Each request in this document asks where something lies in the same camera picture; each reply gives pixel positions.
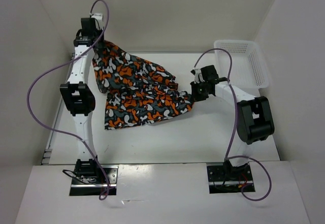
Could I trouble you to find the orange camouflage shorts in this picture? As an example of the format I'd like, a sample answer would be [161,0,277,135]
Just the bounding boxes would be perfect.
[92,41,194,130]

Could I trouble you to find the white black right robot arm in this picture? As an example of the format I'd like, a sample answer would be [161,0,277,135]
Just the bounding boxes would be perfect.
[190,65,275,180]

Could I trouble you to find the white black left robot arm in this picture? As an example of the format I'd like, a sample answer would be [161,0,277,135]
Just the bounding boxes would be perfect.
[60,15,103,184]

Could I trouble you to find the white perforated plastic basket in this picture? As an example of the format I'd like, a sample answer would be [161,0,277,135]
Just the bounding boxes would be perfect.
[214,40,270,89]

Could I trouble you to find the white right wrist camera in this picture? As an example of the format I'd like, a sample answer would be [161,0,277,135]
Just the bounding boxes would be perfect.
[190,69,205,84]

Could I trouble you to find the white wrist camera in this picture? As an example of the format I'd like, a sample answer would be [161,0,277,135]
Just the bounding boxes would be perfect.
[190,69,205,84]
[90,13,105,30]

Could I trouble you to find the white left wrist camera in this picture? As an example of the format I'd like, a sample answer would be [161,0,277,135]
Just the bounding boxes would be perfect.
[90,13,105,30]

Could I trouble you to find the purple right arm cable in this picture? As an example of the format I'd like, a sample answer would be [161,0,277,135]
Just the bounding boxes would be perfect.
[194,48,272,201]

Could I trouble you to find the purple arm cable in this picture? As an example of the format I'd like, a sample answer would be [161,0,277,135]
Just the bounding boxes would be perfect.
[26,0,117,201]
[194,48,272,201]

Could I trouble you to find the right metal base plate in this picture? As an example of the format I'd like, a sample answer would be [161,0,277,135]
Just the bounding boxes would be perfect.
[206,163,255,194]

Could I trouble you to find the metal base plate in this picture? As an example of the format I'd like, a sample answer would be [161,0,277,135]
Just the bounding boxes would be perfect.
[206,163,255,194]
[64,165,119,197]

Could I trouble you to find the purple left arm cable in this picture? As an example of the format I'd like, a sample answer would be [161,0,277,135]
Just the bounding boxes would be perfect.
[26,0,117,201]

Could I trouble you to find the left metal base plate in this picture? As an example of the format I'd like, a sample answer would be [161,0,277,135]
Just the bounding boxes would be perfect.
[64,165,119,197]

